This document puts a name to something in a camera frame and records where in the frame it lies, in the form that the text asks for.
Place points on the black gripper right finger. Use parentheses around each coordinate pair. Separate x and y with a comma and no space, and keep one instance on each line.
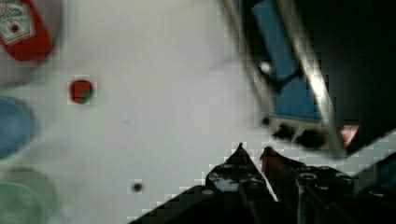
(307,191)

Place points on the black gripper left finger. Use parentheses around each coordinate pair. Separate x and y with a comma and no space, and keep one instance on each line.
(234,192)

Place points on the blue glass oven door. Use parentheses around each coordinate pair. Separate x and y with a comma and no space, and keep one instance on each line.
(267,47)

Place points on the black toaster oven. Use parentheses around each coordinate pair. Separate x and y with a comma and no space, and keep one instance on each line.
(346,49)

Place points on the small red tomato toy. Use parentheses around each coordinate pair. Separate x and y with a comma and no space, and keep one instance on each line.
(80,91)

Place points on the green mug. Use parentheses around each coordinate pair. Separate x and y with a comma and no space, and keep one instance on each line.
(27,197)

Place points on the pink round plate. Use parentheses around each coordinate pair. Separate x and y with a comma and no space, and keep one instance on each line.
(12,70)

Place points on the red ketchup bottle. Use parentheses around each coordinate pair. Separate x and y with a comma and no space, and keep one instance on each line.
(24,35)

